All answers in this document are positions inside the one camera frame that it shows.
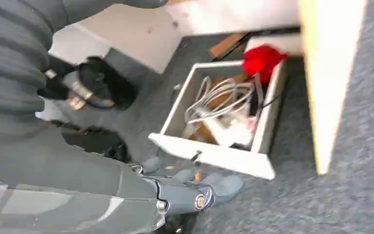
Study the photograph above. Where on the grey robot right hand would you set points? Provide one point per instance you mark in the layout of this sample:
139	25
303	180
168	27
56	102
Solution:
61	193

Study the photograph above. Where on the robot right arm ribbed sleeve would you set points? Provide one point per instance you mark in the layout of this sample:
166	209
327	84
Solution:
9	64

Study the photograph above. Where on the white open drawer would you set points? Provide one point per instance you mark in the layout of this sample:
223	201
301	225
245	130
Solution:
225	160

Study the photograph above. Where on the white box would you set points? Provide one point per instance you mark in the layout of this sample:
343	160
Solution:
235	130

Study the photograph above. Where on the brown wooden board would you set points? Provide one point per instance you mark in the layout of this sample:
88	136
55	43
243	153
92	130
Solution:
224	46

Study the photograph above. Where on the red soft object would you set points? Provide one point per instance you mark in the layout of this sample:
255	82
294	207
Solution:
261	61

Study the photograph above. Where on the pale wooden desk top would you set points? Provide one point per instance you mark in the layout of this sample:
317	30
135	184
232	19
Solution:
330	80

